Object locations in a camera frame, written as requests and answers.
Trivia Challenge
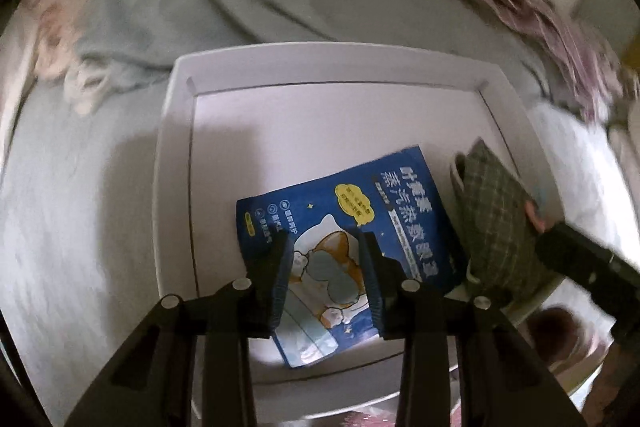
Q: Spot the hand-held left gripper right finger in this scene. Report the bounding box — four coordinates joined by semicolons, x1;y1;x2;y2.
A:
359;231;590;427

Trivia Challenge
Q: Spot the green plaid pouch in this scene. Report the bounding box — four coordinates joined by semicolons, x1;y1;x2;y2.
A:
450;138;561;308

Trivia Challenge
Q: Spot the light blue bed sheet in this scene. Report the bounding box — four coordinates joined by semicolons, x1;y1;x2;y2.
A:
0;77;206;373

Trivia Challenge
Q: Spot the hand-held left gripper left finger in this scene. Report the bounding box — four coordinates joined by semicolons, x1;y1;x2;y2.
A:
64;230;294;427

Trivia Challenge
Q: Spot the blurry brown object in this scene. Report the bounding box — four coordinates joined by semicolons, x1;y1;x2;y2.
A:
527;307;593;370

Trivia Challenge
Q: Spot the pink patterned cloth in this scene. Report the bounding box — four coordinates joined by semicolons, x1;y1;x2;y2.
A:
345;409;406;427

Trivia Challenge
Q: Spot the white tray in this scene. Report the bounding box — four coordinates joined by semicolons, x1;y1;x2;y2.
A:
152;42;561;408

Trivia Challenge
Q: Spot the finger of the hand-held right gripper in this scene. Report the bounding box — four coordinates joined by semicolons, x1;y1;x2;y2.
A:
534;221;615;290

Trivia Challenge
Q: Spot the blue eye mask packet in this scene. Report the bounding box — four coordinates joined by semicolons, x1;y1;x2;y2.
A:
236;145;466;369

